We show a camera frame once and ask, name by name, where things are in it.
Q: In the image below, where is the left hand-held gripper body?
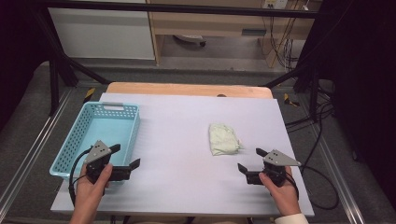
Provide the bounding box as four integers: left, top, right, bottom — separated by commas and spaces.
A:
83, 140, 132, 185

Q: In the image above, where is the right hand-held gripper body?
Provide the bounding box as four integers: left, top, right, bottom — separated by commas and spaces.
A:
246, 148, 303, 189

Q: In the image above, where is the light blue plastic basket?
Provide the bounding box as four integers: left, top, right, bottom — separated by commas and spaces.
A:
49, 101, 141, 182

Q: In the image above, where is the pale green cloth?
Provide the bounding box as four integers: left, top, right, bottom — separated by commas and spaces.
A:
207, 122, 245, 157

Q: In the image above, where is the person's right hand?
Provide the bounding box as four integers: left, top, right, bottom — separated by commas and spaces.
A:
258, 166, 302, 216

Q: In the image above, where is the person's left hand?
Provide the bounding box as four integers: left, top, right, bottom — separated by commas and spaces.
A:
74, 162, 114, 209

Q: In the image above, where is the white table board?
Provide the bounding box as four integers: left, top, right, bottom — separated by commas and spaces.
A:
50, 92, 316, 217

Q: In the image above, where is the yellow black clamp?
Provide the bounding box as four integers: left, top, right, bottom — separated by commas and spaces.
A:
283, 92, 301, 108
82, 87, 96, 105

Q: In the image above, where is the black metal stand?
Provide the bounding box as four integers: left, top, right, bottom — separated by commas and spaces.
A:
262, 60, 322, 123
31, 8, 112, 117

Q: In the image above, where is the wooden table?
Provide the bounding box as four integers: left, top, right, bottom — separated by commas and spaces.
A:
106, 81, 275, 100

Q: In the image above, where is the white cabinet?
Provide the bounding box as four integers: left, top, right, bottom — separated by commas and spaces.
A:
48, 7, 156, 61

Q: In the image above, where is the black curtain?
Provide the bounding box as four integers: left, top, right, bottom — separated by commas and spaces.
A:
0, 0, 43, 133
320, 0, 396, 202

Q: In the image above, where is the grey chair base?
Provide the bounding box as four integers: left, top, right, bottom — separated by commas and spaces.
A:
172, 34, 207, 48

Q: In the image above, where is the light wooden desk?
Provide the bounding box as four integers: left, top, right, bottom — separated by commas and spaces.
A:
146, 0, 323, 68

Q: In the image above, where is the white power strip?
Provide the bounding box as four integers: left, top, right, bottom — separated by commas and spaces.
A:
262, 0, 290, 10

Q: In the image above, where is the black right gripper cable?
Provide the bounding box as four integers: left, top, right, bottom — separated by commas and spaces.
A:
284, 172, 301, 201

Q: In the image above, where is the aluminium floor rail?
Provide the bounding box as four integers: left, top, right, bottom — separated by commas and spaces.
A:
310, 123, 367, 224
0, 89, 75, 213

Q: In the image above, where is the black floor cable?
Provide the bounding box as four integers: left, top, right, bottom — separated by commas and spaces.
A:
284, 78, 341, 211

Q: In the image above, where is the bundle of hanging cables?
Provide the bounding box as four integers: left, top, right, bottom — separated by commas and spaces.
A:
261, 0, 310, 71

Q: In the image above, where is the black metal frame bar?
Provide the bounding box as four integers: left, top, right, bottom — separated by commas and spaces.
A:
31, 1, 322, 19

